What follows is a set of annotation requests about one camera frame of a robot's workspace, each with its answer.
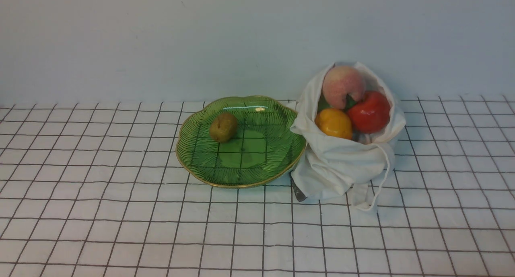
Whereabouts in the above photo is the pink peach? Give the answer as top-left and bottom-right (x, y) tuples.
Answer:
(322, 65), (366, 110)

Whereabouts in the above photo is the brown kiwi fruit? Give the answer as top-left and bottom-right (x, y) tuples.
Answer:
(208, 112), (239, 143)

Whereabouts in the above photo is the yellow orange fruit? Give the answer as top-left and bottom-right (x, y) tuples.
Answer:
(315, 108), (353, 140)

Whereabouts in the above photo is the green glass leaf plate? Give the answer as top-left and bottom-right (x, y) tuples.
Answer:
(175, 96), (307, 189)

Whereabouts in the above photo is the red tomato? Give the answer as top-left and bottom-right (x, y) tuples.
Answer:
(346, 90), (391, 134)

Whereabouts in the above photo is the white cloth drawstring bag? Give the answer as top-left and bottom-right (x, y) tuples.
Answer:
(288, 62), (406, 211)

